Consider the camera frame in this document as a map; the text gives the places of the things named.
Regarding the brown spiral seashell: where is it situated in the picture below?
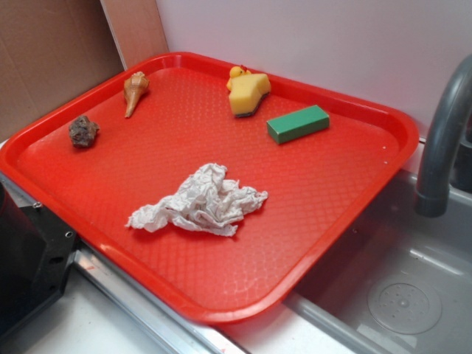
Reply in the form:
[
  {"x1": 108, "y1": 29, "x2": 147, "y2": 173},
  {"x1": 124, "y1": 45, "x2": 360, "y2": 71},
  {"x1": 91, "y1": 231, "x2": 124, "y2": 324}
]
[{"x1": 123, "y1": 72, "x2": 150, "y2": 118}]

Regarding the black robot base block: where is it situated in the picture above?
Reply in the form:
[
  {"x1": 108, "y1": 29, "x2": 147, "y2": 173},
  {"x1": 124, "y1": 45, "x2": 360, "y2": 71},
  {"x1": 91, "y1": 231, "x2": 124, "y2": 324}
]
[{"x1": 1, "y1": 186, "x2": 77, "y2": 340}]

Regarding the red plastic tray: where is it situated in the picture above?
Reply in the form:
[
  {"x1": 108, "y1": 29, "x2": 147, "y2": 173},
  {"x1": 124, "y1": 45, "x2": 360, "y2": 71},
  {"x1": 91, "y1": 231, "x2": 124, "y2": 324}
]
[{"x1": 1, "y1": 53, "x2": 419, "y2": 325}]

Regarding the crumpled white paper towel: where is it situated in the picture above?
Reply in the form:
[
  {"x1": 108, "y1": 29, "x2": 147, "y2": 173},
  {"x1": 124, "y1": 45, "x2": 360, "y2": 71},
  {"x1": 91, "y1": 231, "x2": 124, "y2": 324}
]
[{"x1": 125, "y1": 163, "x2": 268, "y2": 237}]

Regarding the green rectangular block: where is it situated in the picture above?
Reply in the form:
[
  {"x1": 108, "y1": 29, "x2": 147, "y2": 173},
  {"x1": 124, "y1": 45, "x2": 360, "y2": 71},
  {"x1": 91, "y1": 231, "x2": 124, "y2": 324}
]
[{"x1": 266, "y1": 105, "x2": 330, "y2": 145}]

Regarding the yellow sponge with dark base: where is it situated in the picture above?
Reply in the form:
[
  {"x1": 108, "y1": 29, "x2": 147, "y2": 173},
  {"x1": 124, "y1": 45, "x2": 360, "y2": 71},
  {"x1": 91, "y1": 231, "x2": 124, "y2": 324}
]
[{"x1": 229, "y1": 74, "x2": 271, "y2": 117}]

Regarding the yellow rubber duck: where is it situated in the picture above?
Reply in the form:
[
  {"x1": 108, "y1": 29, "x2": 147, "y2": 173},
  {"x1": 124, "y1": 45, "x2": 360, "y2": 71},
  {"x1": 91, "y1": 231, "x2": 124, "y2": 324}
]
[{"x1": 226, "y1": 65, "x2": 251, "y2": 91}]

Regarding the dark brown rock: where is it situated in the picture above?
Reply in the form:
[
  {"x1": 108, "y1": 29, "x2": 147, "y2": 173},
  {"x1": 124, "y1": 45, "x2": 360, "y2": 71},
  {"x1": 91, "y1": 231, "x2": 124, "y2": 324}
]
[{"x1": 69, "y1": 115, "x2": 100, "y2": 148}]

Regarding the grey plastic sink basin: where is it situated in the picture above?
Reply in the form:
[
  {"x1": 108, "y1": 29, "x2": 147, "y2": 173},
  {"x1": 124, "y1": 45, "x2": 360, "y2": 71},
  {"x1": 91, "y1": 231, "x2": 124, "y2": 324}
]
[{"x1": 285, "y1": 172, "x2": 471, "y2": 353}]

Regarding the grey curved faucet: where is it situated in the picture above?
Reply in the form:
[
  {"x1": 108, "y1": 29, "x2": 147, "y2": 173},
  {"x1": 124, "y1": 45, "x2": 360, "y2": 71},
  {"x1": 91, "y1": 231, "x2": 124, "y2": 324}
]
[{"x1": 414, "y1": 55, "x2": 471, "y2": 218}]

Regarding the round sink drain cover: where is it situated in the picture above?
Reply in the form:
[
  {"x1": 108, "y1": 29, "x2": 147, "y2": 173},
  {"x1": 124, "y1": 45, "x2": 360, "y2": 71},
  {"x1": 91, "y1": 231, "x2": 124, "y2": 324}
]
[{"x1": 367, "y1": 280, "x2": 442, "y2": 335}]

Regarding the brown cardboard panel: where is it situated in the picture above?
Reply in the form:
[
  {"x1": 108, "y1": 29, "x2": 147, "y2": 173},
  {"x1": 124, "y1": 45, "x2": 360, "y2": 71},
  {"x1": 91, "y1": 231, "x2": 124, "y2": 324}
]
[{"x1": 1, "y1": 1, "x2": 123, "y2": 140}]

